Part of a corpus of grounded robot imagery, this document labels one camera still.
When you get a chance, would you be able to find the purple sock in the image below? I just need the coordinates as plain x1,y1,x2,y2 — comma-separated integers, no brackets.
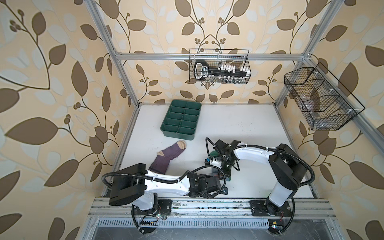
149,140,187,175

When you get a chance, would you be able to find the green divided plastic tray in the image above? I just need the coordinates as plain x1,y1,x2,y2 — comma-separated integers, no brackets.
161,100,202,141

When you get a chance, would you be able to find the blue orange striped sock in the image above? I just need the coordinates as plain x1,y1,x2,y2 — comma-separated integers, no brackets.
210,151,223,179

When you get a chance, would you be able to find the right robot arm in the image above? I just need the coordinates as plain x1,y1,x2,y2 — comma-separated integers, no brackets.
205,138,316,235

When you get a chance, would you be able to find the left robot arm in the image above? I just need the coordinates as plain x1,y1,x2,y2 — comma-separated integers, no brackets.
101,164,228,234

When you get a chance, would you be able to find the black socket set holder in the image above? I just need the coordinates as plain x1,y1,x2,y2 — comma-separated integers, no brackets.
192,60,251,81

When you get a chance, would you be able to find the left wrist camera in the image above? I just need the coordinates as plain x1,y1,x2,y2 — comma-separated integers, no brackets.
220,187,229,195

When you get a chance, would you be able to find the back wire basket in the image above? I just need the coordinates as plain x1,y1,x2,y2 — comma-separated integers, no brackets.
189,48,252,85

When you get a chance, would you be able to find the wire basket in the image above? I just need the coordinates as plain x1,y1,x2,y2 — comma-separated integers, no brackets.
189,48,252,85
284,62,366,131

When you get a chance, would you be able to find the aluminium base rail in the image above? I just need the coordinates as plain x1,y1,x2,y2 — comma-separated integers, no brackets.
86,198,339,231

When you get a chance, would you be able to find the right wire basket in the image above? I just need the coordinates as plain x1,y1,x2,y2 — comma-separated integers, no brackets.
284,62,366,131

